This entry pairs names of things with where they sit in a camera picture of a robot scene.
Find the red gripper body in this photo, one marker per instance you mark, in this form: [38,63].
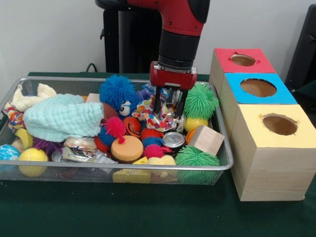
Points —
[172,80]

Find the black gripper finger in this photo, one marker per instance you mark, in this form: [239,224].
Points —
[181,103]
[158,101]

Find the white cloth with colourful spots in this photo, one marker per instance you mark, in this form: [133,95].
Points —
[13,117]
[143,112]

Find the mint green waffle cloth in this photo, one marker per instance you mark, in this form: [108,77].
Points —
[61,118]

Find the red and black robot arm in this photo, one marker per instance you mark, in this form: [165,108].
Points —
[182,19]

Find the shallow metal mesh bin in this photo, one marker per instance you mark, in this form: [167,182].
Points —
[86,175]

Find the wooden box with three holes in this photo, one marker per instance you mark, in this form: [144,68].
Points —
[271,172]

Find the green spiky rubber ball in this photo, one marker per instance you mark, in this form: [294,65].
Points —
[202,101]
[200,158]

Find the plain wooden cube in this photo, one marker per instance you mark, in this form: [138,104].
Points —
[206,139]

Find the blue spiky toy with eyes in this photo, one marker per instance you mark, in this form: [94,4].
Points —
[116,89]

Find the dark green table cloth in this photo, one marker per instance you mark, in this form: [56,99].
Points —
[148,212]

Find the purple spiky rubber ball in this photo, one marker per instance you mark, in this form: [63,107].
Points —
[47,145]

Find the cream waffle cloth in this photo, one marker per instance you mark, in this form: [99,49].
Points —
[27,101]

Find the yellow foam ball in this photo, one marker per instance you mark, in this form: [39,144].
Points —
[33,155]

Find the light blue patterned ball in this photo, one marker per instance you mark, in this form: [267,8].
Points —
[8,151]

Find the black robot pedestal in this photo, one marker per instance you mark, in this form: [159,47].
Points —
[128,49]

